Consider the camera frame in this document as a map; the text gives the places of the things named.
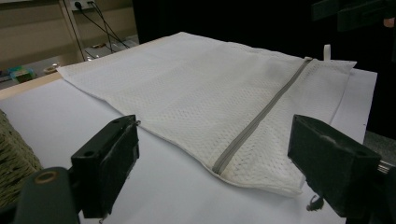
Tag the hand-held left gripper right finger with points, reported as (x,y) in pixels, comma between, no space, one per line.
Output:
(333,168)

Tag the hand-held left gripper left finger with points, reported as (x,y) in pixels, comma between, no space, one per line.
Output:
(102,168)

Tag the green woven basket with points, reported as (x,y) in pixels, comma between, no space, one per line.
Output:
(15,161)

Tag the white cloth sheet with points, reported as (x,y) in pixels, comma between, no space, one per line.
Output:
(186,93)

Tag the blue green floor object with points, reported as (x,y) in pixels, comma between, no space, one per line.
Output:
(20,74)

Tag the beige wooden desk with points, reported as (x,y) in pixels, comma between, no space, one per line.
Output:
(37,34)

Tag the white power strip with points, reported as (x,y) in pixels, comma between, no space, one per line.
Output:
(83,4)

